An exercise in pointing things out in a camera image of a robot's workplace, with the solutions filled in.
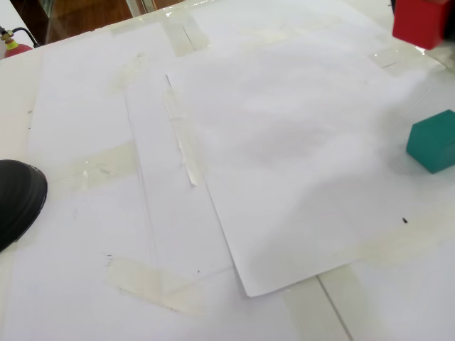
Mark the teal blue cube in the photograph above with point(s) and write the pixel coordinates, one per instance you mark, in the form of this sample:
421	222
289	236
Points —
433	142

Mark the red cube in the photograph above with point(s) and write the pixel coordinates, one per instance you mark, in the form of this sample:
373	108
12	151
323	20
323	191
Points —
419	21

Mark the beige masking tape strip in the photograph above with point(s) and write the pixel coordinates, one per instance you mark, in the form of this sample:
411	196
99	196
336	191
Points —
190	167
185	35
309	309
103	167
149	284

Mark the white paper sheet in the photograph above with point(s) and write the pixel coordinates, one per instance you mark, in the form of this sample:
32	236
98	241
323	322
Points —
167	213
284	160

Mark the black round stand base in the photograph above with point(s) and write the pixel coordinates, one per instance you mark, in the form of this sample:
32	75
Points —
17	202

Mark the red fire extinguisher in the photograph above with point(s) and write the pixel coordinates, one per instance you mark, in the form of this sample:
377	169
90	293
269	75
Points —
17	49

